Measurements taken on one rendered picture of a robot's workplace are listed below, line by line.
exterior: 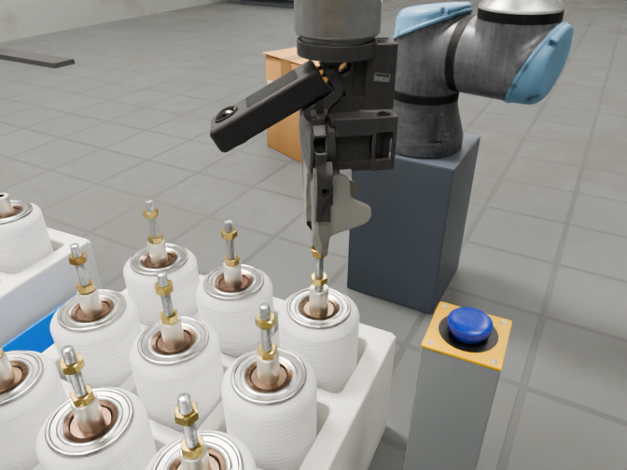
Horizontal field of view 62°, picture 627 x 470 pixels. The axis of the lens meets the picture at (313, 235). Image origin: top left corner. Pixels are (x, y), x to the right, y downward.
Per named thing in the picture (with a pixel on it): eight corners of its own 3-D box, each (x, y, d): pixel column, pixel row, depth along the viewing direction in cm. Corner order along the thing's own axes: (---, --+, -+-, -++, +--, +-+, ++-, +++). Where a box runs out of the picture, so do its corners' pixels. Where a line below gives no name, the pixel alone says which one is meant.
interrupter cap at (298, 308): (312, 340, 57) (312, 336, 56) (274, 306, 62) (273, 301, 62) (364, 314, 61) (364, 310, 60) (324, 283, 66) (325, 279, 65)
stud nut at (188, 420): (182, 431, 38) (180, 423, 38) (170, 417, 39) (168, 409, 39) (204, 416, 39) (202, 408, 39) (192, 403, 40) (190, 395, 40)
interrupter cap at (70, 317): (115, 335, 58) (113, 329, 57) (47, 335, 58) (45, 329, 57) (134, 293, 64) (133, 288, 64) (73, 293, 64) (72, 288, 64)
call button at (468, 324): (451, 317, 51) (453, 300, 50) (493, 329, 49) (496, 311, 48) (440, 342, 48) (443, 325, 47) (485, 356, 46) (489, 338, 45)
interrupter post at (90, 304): (100, 319, 60) (93, 297, 58) (78, 319, 60) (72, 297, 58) (106, 306, 62) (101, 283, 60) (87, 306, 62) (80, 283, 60)
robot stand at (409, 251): (380, 246, 120) (390, 119, 104) (458, 268, 112) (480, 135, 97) (346, 287, 106) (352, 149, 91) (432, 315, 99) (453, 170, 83)
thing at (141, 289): (196, 329, 85) (181, 234, 75) (219, 366, 78) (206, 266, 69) (136, 352, 80) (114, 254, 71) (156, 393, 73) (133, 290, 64)
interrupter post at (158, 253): (165, 255, 71) (161, 234, 70) (171, 263, 70) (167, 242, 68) (147, 260, 70) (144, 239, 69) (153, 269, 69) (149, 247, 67)
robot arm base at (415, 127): (395, 123, 102) (398, 72, 97) (471, 136, 96) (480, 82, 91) (363, 148, 91) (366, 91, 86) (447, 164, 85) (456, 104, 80)
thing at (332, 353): (310, 456, 65) (310, 348, 55) (269, 407, 71) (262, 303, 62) (368, 419, 70) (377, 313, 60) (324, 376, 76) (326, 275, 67)
